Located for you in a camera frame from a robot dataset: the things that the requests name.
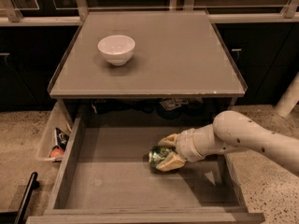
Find black handle bar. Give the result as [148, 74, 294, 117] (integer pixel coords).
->
[0, 172, 39, 224]

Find dark snack bag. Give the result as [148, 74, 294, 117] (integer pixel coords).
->
[54, 128, 69, 150]

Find crushed green soda can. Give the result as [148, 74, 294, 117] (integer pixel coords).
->
[149, 147, 173, 168]

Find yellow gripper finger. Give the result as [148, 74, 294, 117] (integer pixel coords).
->
[156, 152, 186, 172]
[158, 133, 178, 147]

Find open grey top drawer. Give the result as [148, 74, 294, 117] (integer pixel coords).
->
[26, 114, 264, 224]

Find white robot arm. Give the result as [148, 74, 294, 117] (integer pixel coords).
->
[156, 111, 299, 175]

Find white ceramic bowl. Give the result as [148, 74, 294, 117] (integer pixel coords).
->
[97, 35, 135, 66]

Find orange fruit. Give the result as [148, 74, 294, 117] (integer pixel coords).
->
[50, 148, 64, 158]

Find grey wooden cabinet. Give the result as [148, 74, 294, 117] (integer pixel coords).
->
[47, 10, 249, 129]

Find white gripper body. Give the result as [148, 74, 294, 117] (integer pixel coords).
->
[176, 128, 205, 162]

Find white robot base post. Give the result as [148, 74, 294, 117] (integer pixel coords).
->
[275, 72, 299, 118]

